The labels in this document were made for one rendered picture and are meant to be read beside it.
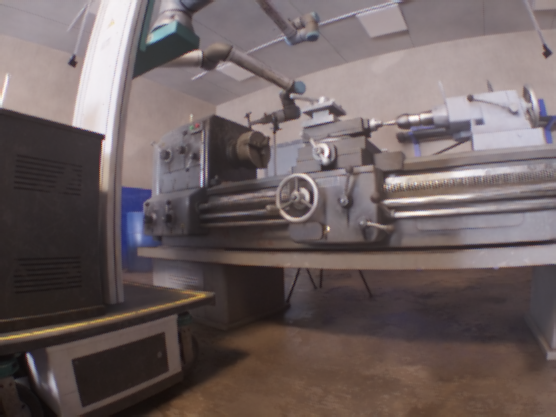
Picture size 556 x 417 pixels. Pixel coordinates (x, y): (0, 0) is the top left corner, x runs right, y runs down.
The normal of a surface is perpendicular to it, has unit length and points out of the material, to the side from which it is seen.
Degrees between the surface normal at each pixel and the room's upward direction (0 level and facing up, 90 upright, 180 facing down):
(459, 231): 90
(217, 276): 90
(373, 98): 90
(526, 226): 90
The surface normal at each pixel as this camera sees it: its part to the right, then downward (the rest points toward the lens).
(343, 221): -0.56, -0.05
